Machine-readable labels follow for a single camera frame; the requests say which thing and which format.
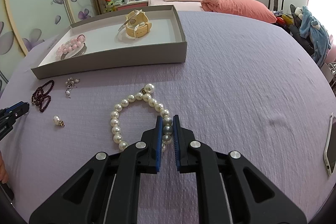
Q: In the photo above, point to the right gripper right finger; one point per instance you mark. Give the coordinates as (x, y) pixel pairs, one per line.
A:
(230, 188)

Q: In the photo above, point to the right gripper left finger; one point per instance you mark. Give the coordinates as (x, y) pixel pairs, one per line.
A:
(106, 188)

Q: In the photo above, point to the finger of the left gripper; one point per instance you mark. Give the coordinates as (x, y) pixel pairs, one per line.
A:
(17, 110)

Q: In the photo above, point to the small pearl charm cluster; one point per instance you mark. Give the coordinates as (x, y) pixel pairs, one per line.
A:
(70, 84)

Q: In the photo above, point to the pearl earring with gold cap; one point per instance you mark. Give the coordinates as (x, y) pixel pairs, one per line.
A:
(148, 89)

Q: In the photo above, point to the thin silver bangle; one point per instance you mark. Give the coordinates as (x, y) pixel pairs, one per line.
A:
(136, 12)

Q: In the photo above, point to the left hand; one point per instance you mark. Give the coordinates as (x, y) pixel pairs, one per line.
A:
(3, 172)

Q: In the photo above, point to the white smartphone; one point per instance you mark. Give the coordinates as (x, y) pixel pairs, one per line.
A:
(329, 153)

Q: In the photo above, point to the purple bedspread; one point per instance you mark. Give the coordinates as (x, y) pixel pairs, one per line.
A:
(245, 85)

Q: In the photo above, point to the floral sliding wardrobe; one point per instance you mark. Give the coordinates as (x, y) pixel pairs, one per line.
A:
(27, 23)

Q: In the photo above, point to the grey cardboard tray box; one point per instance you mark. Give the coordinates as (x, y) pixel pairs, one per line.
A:
(106, 48)

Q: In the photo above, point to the pink nightstand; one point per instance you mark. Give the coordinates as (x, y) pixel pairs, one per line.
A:
(120, 5)

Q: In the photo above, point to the blue plush garment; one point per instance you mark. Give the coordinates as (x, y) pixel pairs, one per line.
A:
(310, 34)

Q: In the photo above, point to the coral pink duvet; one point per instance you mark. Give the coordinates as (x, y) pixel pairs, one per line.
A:
(247, 8)

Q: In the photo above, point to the yellow strap watch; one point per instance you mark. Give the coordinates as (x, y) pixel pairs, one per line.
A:
(138, 26)

